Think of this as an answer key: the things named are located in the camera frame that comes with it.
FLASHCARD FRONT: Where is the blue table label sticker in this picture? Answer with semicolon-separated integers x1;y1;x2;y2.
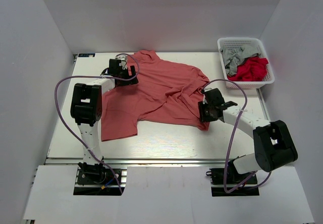
78;53;95;58

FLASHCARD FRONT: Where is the bright red t-shirt in basket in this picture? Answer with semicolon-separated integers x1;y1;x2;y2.
228;57;268;82

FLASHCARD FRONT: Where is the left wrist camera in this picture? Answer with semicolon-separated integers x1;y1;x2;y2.
115;53;128;66

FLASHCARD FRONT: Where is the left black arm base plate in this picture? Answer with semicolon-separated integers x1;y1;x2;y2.
73;169;122;196

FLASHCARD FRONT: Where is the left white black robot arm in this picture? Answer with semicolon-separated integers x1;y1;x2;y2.
70;53;138;184

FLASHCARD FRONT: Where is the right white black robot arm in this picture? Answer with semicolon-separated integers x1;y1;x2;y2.
198;88;298;184

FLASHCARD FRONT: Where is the grey t-shirt in basket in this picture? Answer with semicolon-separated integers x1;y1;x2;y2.
220;44;260;77

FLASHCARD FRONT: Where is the salmon red t-shirt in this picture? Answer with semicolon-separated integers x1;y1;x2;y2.
100;50;209;141

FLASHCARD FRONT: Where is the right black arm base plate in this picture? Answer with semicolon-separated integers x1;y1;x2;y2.
205;168;259;197

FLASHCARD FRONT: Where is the white plastic laundry basket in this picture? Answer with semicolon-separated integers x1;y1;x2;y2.
218;37;275;89

